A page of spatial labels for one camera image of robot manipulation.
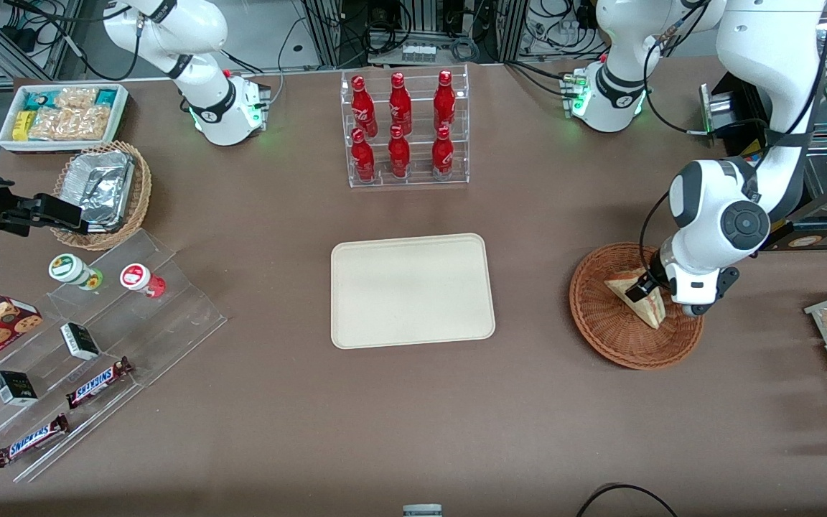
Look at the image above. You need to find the small black box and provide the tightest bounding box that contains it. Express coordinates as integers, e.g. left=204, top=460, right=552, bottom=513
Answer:
left=0, top=371, right=39, bottom=407
left=60, top=322, right=101, bottom=361

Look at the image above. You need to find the oval brown wicker basket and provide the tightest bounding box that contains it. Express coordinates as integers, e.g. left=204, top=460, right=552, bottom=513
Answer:
left=51, top=141, right=152, bottom=251

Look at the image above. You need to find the clear acrylic bottle rack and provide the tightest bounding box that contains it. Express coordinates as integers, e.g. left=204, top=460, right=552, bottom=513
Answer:
left=340, top=63, right=470, bottom=189

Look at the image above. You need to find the triangle sandwich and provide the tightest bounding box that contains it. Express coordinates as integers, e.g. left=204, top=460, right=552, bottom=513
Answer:
left=604, top=267, right=667, bottom=330

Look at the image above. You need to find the black food warmer cabinet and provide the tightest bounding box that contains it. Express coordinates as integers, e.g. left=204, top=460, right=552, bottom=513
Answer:
left=699, top=0, right=827, bottom=252

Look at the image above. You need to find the clear acrylic stepped shelf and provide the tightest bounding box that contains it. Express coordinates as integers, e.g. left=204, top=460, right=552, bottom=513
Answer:
left=0, top=228, right=228, bottom=483

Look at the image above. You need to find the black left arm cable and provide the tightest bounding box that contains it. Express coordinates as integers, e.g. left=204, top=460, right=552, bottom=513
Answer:
left=639, top=190, right=675, bottom=284

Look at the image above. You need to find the green lid white cup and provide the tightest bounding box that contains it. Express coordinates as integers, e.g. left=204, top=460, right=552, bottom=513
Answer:
left=49, top=254, right=103, bottom=291

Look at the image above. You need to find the black looped table cable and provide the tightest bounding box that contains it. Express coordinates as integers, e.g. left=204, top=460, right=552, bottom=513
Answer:
left=576, top=483, right=678, bottom=517

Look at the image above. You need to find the white plastic snack bin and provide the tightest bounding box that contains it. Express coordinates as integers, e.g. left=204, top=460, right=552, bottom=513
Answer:
left=0, top=83, right=131, bottom=155

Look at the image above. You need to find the red lid white cup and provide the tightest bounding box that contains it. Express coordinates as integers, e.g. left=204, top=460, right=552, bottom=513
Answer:
left=120, top=264, right=167, bottom=299

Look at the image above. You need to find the aluminium frame rack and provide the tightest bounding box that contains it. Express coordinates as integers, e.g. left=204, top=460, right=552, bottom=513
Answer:
left=302, top=0, right=529, bottom=69

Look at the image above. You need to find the aluminium foil container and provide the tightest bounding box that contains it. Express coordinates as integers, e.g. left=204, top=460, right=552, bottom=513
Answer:
left=62, top=151, right=135, bottom=208
left=80, top=171, right=131, bottom=233

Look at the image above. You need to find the round brown wicker basket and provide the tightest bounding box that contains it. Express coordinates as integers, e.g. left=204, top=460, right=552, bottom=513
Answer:
left=569, top=243, right=705, bottom=371

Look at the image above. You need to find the Snickers chocolate bar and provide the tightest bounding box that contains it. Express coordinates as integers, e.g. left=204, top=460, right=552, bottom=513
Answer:
left=0, top=413, right=70, bottom=469
left=66, top=357, right=134, bottom=410

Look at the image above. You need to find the large clear rice cracker bag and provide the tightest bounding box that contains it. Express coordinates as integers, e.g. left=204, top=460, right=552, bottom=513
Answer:
left=28, top=106, right=111, bottom=141

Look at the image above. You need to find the beige plastic tray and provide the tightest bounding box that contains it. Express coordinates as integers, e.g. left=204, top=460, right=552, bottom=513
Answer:
left=331, top=233, right=496, bottom=350

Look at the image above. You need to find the small clear rice cracker bag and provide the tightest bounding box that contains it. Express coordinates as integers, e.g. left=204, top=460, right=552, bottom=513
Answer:
left=55, top=87, right=101, bottom=110

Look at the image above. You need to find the red cola bottle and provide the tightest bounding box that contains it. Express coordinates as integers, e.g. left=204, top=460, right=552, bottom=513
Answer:
left=431, top=126, right=456, bottom=180
left=388, top=72, right=414, bottom=136
left=351, top=128, right=378, bottom=182
left=351, top=75, right=378, bottom=137
left=433, top=70, right=457, bottom=131
left=388, top=125, right=412, bottom=180

